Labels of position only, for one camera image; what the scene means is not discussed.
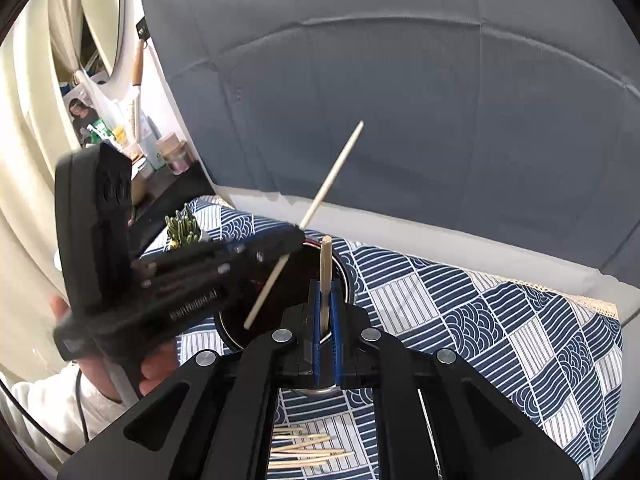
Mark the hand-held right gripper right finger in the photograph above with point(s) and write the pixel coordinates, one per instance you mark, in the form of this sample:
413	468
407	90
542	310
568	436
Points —
338	340

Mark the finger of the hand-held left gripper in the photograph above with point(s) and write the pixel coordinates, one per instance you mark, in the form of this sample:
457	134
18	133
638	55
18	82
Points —
215	280
240	247

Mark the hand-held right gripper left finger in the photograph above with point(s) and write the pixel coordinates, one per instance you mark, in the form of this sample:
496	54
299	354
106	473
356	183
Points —
315	330

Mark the wooden chopstick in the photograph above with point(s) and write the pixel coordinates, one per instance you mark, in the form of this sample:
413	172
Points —
325	280
332	175

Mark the black cup with metal rim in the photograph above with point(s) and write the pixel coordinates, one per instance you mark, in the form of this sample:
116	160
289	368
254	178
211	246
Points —
350	280

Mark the person's left hand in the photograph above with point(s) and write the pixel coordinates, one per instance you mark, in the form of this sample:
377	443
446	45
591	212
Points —
157	365

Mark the small cactus in white pot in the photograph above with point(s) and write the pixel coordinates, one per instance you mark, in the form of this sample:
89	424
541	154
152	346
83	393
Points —
182	227

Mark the cream curtain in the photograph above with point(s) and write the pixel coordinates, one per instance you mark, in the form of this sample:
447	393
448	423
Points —
30	185

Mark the dark side shelf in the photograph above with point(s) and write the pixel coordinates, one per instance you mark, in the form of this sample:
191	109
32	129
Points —
165	190

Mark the blue white patterned tablecloth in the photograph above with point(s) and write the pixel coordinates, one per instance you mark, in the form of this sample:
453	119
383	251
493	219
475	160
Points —
450	320

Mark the pink jar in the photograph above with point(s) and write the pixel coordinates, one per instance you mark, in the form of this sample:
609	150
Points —
174	154

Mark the pile of wooden toothpicks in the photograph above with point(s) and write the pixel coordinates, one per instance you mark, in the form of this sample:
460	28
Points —
305	452

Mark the printed photo card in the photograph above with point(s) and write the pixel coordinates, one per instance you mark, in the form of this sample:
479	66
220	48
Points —
79	119

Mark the white bottle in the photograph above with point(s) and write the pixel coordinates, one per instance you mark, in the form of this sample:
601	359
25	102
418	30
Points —
149	135

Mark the oval white framed mirror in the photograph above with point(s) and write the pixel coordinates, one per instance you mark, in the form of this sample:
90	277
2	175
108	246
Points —
102	20

